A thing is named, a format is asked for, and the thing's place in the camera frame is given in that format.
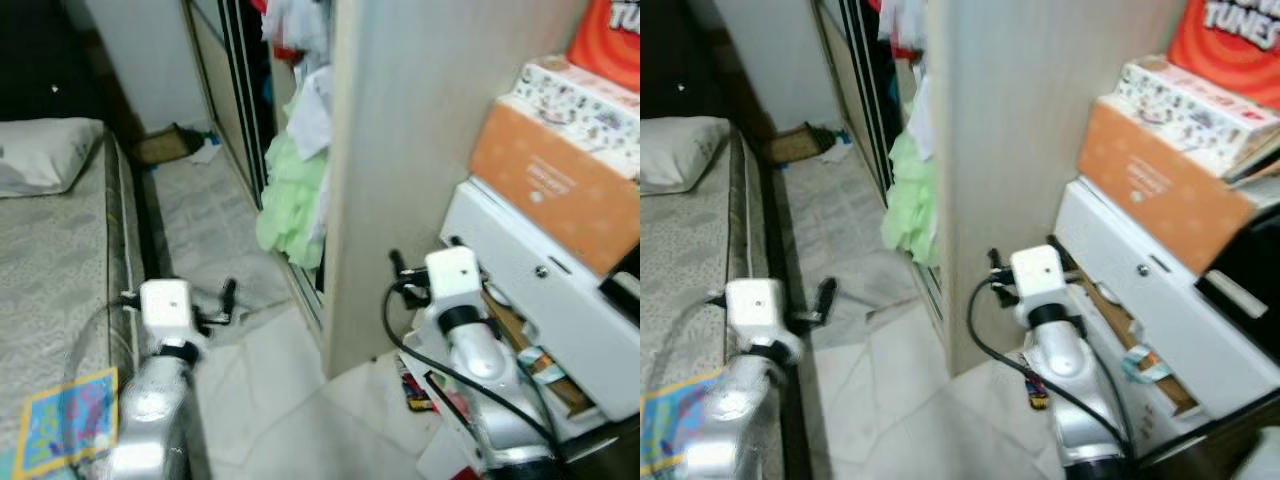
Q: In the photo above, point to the blue children's picture book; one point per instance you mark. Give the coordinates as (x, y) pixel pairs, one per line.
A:
(675, 425)
(60, 425)

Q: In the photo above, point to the white pillow with green tree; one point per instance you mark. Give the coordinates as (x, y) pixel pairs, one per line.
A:
(680, 152)
(45, 155)

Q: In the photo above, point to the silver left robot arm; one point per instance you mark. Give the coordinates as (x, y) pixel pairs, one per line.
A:
(740, 420)
(150, 420)

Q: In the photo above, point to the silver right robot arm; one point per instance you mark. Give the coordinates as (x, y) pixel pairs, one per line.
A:
(1070, 380)
(490, 380)

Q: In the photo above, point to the light wood wardrobe side panel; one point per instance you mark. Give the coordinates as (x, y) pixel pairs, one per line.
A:
(1020, 150)
(430, 170)

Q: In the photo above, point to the colourful floor packet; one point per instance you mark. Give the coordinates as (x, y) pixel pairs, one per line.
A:
(1035, 392)
(418, 390)

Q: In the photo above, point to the light green cloth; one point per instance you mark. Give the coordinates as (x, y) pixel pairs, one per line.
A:
(908, 205)
(290, 205)

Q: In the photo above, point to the brown wooden board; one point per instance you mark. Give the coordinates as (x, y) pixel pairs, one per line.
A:
(530, 335)
(1120, 320)

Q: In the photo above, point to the white quilted mattress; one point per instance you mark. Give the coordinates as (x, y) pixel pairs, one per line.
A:
(690, 260)
(55, 270)

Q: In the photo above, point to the small white floor paper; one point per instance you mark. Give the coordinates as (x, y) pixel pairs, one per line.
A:
(208, 152)
(838, 150)

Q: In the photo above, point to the white cabinet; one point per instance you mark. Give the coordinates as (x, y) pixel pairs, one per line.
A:
(560, 310)
(1170, 320)

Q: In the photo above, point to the teal patterned tape strip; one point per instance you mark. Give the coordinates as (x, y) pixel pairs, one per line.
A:
(1146, 364)
(545, 365)

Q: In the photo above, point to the brown floor basket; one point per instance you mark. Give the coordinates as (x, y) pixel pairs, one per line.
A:
(795, 145)
(165, 146)

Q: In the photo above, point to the white cloth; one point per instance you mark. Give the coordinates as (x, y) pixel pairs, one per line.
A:
(922, 115)
(312, 115)

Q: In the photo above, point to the orange cardboard box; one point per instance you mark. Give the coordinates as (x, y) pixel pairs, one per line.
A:
(1150, 180)
(550, 180)

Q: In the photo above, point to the black box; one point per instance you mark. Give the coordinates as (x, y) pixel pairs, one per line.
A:
(1250, 280)
(622, 285)

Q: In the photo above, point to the wardrobe sliding door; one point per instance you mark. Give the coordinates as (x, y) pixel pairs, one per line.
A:
(225, 90)
(850, 90)

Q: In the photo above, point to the white cartoon patterned box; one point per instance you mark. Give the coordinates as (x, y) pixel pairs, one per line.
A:
(580, 105)
(1190, 110)

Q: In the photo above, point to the hanging white and red clothes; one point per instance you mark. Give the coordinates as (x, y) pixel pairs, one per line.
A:
(905, 25)
(300, 30)

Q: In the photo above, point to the black tufted headboard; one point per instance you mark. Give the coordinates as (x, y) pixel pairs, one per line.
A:
(675, 50)
(40, 50)

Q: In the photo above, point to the red Looney Tunes board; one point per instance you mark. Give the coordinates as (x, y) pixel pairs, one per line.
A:
(1225, 40)
(610, 40)

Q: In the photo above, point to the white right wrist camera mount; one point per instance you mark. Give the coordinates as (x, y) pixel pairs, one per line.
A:
(1037, 272)
(453, 275)

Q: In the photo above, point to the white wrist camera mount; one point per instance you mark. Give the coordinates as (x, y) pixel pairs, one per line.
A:
(165, 308)
(453, 275)
(752, 308)
(1037, 272)

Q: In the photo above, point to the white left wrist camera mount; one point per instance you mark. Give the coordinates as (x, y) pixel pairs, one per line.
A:
(752, 308)
(165, 308)

